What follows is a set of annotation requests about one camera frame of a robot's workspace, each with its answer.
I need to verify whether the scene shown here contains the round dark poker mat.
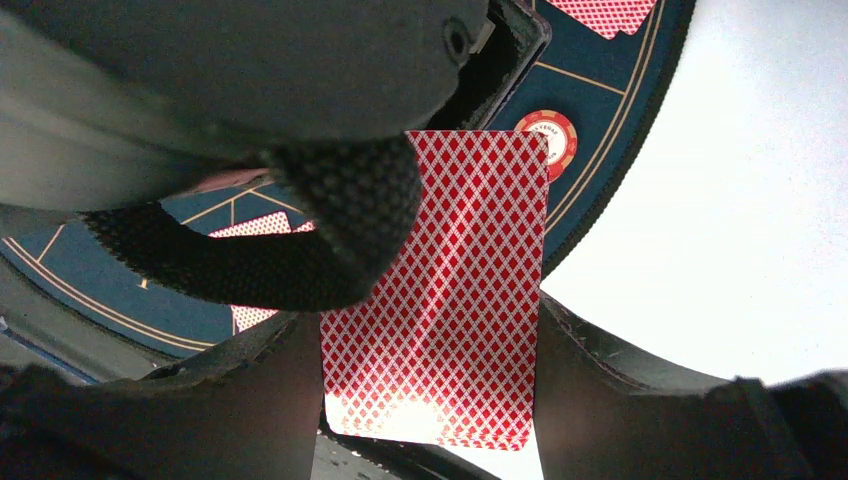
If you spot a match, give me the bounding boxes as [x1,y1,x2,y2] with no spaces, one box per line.
[1,1,694,357]

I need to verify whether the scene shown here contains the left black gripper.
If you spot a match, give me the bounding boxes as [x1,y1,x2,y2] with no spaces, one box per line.
[1,1,552,312]

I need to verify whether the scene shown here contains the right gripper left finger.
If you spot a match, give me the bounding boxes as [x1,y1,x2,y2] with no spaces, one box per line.
[1,313,323,479]

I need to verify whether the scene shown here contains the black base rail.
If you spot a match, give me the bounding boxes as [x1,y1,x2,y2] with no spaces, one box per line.
[1,263,487,479]

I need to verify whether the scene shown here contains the pink playing card deck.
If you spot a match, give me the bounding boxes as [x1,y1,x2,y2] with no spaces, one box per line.
[321,131,548,451]

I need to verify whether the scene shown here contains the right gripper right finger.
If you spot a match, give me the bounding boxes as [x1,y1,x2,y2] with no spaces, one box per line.
[534,294,847,479]

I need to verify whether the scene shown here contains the pink dealt card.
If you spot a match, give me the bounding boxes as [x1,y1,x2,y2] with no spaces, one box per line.
[549,0,657,40]

